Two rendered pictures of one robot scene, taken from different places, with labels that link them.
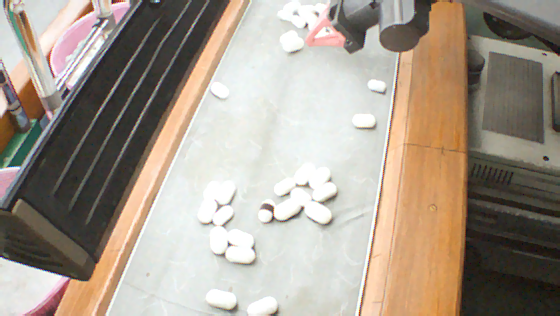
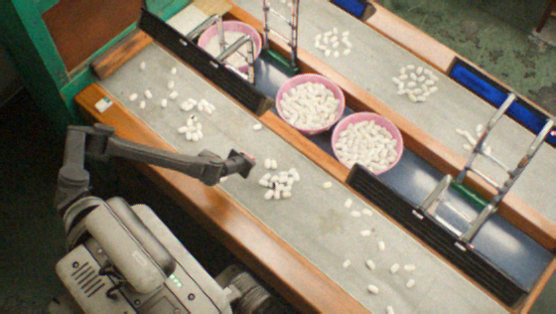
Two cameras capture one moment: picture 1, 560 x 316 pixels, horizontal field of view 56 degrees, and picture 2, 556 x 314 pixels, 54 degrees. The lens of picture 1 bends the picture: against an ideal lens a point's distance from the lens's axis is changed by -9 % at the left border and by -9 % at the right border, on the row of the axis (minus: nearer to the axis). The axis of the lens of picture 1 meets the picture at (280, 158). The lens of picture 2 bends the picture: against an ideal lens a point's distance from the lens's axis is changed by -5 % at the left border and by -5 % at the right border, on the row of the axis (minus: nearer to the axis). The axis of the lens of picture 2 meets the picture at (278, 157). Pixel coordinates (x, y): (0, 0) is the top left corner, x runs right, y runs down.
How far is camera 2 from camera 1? 2.02 m
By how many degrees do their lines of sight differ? 60
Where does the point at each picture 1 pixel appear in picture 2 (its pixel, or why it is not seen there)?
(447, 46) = (222, 217)
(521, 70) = not seen: outside the picture
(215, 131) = (238, 119)
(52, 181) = (145, 17)
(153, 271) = (195, 84)
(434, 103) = (197, 187)
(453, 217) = not seen: hidden behind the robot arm
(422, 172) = not seen: hidden behind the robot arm
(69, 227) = (140, 21)
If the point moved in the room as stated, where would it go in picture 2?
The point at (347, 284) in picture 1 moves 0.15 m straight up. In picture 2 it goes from (157, 127) to (149, 104)
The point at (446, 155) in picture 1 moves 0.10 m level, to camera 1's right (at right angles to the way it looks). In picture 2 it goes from (172, 174) to (158, 197)
